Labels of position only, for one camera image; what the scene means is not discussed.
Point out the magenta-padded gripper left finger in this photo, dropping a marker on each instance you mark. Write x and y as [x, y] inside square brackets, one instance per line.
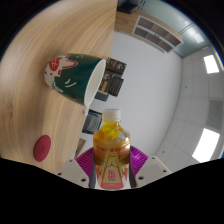
[75, 171]

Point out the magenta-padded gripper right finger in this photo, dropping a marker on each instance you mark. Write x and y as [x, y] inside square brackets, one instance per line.
[151, 170]

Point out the orange drink bottle white cap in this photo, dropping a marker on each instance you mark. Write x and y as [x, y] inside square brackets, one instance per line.
[111, 156]

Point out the flat round red coaster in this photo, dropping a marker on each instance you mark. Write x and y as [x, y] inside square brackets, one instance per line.
[42, 148]

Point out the large rectangular ceiling light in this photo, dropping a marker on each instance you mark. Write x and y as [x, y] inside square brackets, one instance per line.
[206, 145]

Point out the dark upholstered office chair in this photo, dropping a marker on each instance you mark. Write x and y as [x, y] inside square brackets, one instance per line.
[101, 96]

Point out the grey ceiling air vent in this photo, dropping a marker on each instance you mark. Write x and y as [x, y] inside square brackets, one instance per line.
[215, 115]

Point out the green and white printed mug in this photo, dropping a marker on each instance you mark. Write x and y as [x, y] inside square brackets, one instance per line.
[71, 78]

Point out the small dark printed box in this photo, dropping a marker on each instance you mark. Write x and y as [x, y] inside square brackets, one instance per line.
[116, 66]

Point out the small rectangular ceiling light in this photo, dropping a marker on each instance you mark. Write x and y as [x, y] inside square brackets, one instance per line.
[211, 64]

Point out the wooden shelf cabinet glass doors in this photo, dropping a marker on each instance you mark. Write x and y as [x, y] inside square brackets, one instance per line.
[150, 31]

